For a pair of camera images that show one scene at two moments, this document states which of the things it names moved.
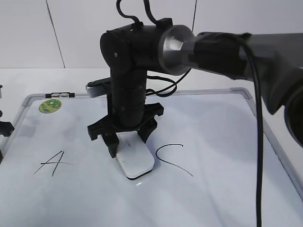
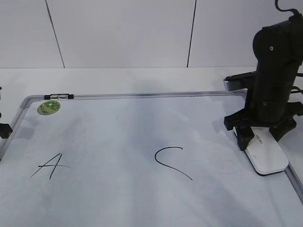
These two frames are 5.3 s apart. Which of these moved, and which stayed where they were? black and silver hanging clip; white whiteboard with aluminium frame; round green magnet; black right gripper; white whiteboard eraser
Moved: black right gripper; white whiteboard eraser
Stayed: white whiteboard with aluminium frame; black and silver hanging clip; round green magnet
